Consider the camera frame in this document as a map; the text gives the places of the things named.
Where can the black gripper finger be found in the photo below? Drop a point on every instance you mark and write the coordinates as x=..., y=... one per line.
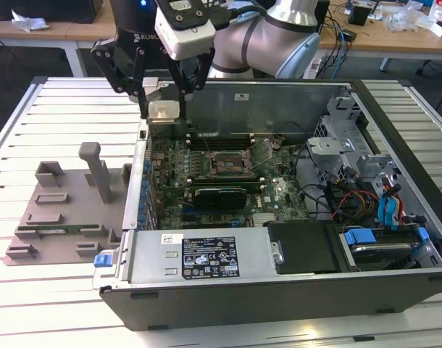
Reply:
x=184, y=78
x=123, y=69

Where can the silver CPU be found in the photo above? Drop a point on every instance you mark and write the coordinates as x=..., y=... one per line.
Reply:
x=163, y=112

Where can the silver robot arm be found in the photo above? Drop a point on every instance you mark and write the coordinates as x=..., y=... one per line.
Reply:
x=250, y=40

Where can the CPU socket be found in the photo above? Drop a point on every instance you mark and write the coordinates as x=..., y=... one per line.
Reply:
x=228, y=163

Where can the grey plastic case latch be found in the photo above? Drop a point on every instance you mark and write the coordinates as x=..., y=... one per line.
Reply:
x=153, y=87

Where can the wooden desk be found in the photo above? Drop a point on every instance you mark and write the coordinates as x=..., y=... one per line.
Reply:
x=79, y=32
x=387, y=40

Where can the thin locking lever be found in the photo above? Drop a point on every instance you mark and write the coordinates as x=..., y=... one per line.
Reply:
x=207, y=144

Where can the black RAM slots bank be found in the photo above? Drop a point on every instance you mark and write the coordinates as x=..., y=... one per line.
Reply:
x=224, y=181
x=221, y=142

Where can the wide black box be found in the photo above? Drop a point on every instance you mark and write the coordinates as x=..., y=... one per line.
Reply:
x=43, y=9

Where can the crumpled white paper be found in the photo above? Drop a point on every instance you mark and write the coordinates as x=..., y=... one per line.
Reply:
x=27, y=21

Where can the round coin battery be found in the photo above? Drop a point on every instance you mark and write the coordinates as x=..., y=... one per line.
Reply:
x=275, y=145

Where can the black graphics card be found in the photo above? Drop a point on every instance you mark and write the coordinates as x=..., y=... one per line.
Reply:
x=221, y=198

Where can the white power strip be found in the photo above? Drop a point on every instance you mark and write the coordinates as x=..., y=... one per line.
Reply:
x=315, y=69

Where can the green motherboard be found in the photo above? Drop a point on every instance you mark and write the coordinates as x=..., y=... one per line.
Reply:
x=282, y=188

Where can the grey parts rack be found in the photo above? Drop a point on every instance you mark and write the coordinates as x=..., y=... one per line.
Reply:
x=72, y=214

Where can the black computer tower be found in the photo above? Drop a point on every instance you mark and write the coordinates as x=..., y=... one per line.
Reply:
x=325, y=11

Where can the silver drive cage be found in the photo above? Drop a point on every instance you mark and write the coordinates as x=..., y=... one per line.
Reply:
x=329, y=145

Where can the small silver heat sink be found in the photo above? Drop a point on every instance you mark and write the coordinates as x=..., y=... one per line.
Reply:
x=264, y=218

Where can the green RAM stick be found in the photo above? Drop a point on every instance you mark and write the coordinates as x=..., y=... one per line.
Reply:
x=72, y=228

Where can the small flat black device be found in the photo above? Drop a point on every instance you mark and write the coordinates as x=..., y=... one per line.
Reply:
x=349, y=35

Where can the silver power supply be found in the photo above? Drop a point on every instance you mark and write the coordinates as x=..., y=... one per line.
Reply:
x=152, y=253

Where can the small black container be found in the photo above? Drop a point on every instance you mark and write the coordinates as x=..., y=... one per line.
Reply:
x=360, y=14

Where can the blue case latch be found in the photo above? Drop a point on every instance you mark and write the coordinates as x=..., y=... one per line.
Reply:
x=101, y=261

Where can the black plastic air shroud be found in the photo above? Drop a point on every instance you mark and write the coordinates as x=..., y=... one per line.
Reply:
x=304, y=246

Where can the clear plastic bags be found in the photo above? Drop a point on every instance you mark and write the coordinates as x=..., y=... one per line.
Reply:
x=405, y=16

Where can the black PC case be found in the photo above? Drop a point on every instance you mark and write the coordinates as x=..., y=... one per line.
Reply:
x=242, y=301

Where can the hard disk in blue carrier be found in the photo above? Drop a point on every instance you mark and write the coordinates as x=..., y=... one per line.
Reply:
x=360, y=237

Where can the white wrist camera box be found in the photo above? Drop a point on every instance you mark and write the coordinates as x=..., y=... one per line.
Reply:
x=192, y=40

